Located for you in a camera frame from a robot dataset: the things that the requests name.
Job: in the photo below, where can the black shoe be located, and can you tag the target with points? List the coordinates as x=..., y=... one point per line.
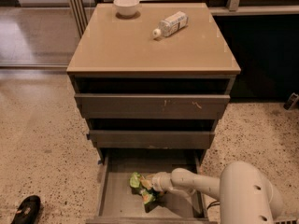
x=27, y=211

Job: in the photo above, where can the clear plastic water bottle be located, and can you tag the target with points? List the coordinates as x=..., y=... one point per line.
x=171, y=24

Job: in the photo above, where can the white ceramic bowl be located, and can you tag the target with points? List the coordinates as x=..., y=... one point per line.
x=126, y=8

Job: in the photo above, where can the white power strip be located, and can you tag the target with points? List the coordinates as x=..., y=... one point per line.
x=287, y=220

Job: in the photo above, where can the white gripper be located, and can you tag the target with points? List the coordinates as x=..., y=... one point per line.
x=158, y=181

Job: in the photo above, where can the green rice chip bag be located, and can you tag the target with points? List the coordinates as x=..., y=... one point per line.
x=148, y=196

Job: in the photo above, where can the small dark floor object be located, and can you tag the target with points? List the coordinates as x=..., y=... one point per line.
x=292, y=100

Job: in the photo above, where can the metal frame post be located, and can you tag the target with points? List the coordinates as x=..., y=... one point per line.
x=79, y=15

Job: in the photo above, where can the brown drawer cabinet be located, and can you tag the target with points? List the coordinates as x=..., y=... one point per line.
x=121, y=56

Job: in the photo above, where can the middle grey drawer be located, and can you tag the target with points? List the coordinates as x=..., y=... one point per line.
x=152, y=139

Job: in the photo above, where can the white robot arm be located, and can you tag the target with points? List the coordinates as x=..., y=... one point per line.
x=245, y=194

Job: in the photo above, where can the top grey drawer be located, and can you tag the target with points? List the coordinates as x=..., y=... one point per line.
x=149, y=106

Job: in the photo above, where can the bottom open grey drawer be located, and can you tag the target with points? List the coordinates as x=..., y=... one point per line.
x=120, y=204

